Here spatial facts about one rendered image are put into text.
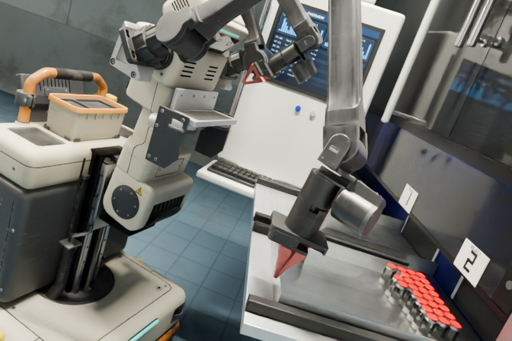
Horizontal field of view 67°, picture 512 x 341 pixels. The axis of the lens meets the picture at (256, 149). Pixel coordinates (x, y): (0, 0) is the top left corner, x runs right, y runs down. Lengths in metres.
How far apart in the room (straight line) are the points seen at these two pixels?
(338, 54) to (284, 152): 0.90
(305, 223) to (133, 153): 0.67
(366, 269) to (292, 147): 0.72
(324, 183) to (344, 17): 0.29
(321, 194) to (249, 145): 0.97
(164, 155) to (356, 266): 0.56
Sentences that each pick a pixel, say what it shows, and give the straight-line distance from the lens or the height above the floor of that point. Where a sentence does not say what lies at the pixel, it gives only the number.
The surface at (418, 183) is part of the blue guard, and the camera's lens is 1.13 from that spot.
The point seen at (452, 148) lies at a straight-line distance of 1.05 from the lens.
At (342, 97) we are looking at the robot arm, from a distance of 0.66.
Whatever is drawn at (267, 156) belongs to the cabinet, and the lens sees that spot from 1.56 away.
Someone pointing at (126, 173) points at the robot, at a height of 0.81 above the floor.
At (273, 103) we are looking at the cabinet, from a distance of 1.53.
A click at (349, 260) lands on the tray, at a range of 0.95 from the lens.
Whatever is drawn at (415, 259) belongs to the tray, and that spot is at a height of 0.91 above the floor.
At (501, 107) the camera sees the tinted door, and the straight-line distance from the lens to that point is 0.97.
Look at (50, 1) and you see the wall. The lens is 4.71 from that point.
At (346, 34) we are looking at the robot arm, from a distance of 0.71.
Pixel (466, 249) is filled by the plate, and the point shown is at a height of 1.03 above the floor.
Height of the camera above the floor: 1.26
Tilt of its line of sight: 13 degrees down
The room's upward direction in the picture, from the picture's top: 19 degrees clockwise
